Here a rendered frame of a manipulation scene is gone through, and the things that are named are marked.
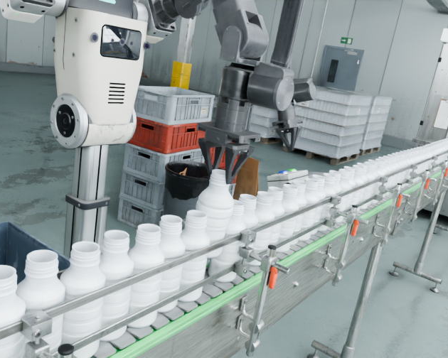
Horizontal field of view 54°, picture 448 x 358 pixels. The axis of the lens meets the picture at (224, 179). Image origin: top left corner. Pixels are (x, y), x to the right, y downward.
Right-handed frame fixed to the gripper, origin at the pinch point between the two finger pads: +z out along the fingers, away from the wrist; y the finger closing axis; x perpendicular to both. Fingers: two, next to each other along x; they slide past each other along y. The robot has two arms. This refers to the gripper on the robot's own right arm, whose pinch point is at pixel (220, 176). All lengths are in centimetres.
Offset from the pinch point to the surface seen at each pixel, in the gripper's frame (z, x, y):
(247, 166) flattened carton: 82, 306, -178
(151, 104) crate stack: 23, 172, -189
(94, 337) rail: 18.5, -29.6, 3.9
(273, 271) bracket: 16.0, 5.2, 12.1
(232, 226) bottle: 10.1, 3.9, 2.0
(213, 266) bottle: 19.4, 2.8, 0.1
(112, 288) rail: 11.8, -27.2, 3.8
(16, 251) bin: 34, -9, -51
